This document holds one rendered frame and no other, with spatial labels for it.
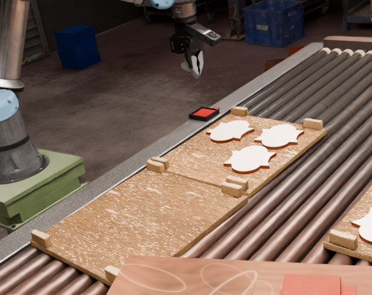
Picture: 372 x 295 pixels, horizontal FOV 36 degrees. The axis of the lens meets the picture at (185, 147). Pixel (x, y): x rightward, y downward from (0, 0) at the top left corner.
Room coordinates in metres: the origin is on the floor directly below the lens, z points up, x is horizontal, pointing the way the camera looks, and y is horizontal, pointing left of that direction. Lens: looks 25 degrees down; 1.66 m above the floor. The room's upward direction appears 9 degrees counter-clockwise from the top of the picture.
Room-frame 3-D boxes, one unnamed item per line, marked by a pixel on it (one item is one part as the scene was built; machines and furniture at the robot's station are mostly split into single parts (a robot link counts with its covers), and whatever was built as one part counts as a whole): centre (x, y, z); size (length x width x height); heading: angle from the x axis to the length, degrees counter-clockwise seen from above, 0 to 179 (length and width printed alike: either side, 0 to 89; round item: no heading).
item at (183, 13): (1.82, -0.06, 1.28); 0.08 x 0.08 x 0.05
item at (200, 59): (1.83, -0.07, 1.10); 0.06 x 0.03 x 0.09; 48
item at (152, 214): (1.18, 0.14, 0.93); 0.41 x 0.35 x 0.02; 135
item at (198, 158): (1.48, -0.15, 0.93); 0.41 x 0.35 x 0.02; 136
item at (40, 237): (1.14, 0.37, 0.95); 0.06 x 0.02 x 0.03; 45
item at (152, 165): (1.41, 0.09, 0.95); 0.06 x 0.02 x 0.03; 45
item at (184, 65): (1.81, -0.05, 1.10); 0.06 x 0.03 x 0.09; 48
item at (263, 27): (5.77, -1.11, 0.19); 0.50 x 0.41 x 0.37; 41
